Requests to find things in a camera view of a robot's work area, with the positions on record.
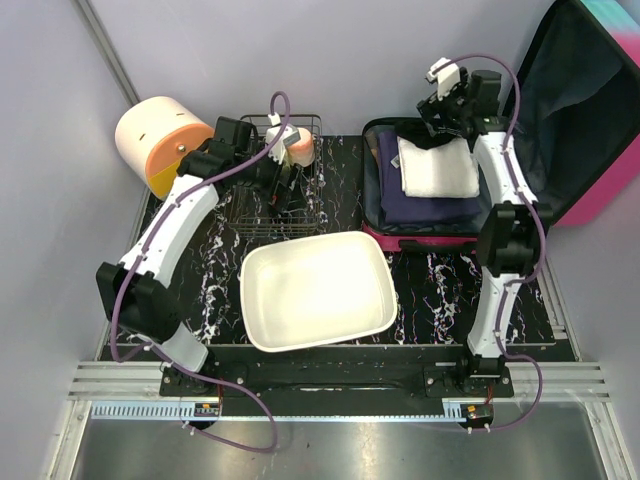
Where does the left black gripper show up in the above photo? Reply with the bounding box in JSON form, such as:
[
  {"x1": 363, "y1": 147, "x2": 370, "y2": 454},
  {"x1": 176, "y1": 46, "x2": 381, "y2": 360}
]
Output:
[{"x1": 235, "y1": 141, "x2": 308, "y2": 212}]

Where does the black garment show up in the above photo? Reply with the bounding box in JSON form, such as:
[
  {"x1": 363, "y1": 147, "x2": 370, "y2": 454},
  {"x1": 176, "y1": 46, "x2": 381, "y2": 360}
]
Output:
[{"x1": 394, "y1": 118, "x2": 467, "y2": 150}]

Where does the white towel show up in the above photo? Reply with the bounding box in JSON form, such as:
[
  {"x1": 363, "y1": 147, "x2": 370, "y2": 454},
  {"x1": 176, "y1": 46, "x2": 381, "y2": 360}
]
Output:
[{"x1": 397, "y1": 137, "x2": 480, "y2": 199}]

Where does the pink teal cartoon suitcase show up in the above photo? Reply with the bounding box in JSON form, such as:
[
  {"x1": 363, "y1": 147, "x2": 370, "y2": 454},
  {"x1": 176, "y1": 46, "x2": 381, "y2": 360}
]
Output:
[{"x1": 362, "y1": 1, "x2": 639, "y2": 251}]

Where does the purple garment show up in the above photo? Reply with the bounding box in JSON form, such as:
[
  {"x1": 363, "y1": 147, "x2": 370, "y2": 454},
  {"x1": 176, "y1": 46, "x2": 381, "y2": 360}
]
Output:
[{"x1": 377, "y1": 130, "x2": 481, "y2": 225}]

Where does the white rectangular tray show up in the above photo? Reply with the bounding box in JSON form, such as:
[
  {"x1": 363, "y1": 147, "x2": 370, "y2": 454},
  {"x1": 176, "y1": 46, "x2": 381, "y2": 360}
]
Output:
[{"x1": 240, "y1": 231, "x2": 398, "y2": 353}]

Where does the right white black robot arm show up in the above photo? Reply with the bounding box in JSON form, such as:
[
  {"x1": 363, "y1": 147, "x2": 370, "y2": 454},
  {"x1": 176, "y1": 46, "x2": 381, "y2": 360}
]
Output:
[{"x1": 418, "y1": 59, "x2": 553, "y2": 397}]

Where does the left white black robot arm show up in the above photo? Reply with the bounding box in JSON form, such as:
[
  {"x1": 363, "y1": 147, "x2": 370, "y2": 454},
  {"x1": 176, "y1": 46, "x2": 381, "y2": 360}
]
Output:
[{"x1": 96, "y1": 112, "x2": 290, "y2": 396}]

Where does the black object in basket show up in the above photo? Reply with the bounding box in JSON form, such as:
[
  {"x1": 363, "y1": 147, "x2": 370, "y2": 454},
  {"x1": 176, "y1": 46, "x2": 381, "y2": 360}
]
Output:
[{"x1": 269, "y1": 164, "x2": 301, "y2": 215}]

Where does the pink ribbed cup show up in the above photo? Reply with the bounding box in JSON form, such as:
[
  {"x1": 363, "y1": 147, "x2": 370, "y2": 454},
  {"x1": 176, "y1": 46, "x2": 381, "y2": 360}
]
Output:
[{"x1": 289, "y1": 128, "x2": 315, "y2": 168}]

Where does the black wire basket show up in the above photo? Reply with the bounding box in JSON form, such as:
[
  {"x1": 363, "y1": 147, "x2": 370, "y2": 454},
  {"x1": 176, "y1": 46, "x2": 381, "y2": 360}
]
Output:
[{"x1": 225, "y1": 114, "x2": 324, "y2": 240}]

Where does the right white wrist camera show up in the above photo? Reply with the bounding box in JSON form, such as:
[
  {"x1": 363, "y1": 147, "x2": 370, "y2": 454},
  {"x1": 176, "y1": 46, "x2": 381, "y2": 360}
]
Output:
[{"x1": 425, "y1": 57, "x2": 467, "y2": 103}]

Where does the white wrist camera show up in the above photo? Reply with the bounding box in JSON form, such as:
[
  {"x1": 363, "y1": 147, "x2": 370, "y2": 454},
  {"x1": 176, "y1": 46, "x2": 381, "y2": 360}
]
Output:
[
  {"x1": 425, "y1": 57, "x2": 467, "y2": 103},
  {"x1": 265, "y1": 114, "x2": 301, "y2": 164}
]

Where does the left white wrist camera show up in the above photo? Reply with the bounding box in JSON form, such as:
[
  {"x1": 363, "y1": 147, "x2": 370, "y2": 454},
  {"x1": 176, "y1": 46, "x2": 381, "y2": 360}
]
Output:
[{"x1": 265, "y1": 114, "x2": 301, "y2": 164}]

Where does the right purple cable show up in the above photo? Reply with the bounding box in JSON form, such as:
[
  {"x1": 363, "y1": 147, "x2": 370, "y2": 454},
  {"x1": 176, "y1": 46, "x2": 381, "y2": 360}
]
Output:
[{"x1": 424, "y1": 53, "x2": 546, "y2": 434}]

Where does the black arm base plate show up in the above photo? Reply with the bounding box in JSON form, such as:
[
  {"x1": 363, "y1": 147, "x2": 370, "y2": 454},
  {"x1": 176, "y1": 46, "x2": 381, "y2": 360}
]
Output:
[{"x1": 201, "y1": 344, "x2": 514, "y2": 399}]

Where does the aluminium frame rail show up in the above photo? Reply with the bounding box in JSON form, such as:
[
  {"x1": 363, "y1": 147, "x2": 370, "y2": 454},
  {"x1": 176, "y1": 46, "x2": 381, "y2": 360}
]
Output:
[{"x1": 69, "y1": 362, "x2": 611, "y2": 423}]

